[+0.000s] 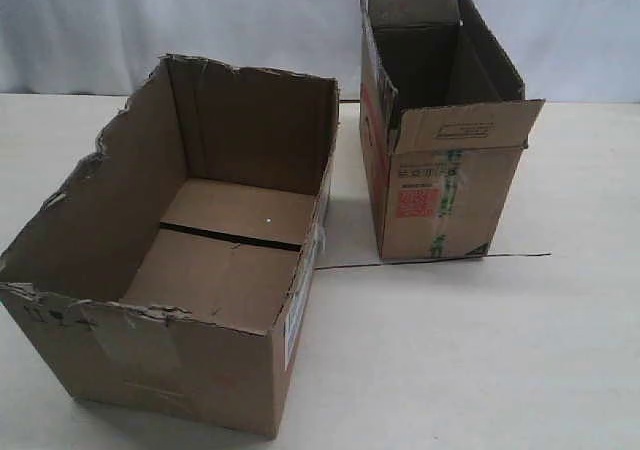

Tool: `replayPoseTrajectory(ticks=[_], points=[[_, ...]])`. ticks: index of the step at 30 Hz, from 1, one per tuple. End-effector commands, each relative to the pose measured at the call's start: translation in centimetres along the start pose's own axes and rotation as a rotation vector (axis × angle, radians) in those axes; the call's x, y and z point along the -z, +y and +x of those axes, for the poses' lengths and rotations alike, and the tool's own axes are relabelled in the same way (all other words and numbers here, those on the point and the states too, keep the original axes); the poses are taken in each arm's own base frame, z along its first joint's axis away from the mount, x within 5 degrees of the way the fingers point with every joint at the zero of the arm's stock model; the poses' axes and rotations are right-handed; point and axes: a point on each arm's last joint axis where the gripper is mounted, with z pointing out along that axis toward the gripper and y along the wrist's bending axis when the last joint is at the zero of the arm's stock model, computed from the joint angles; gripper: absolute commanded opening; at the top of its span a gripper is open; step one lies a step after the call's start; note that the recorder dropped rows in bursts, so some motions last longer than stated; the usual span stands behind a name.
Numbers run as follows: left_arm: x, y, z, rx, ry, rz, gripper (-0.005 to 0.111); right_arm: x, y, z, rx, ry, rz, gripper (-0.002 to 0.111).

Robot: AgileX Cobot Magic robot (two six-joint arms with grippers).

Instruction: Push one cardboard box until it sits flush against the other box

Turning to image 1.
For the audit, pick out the torn cardboard box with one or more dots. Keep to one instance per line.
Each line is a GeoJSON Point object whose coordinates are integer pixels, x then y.
{"type": "Point", "coordinates": [171, 269]}

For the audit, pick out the tall taped cardboard box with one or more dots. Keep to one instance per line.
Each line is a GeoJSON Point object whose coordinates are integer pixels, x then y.
{"type": "Point", "coordinates": [444, 120]}

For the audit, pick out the thin black line marker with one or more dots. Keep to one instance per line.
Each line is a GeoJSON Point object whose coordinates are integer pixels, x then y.
{"type": "Point", "coordinates": [433, 261]}

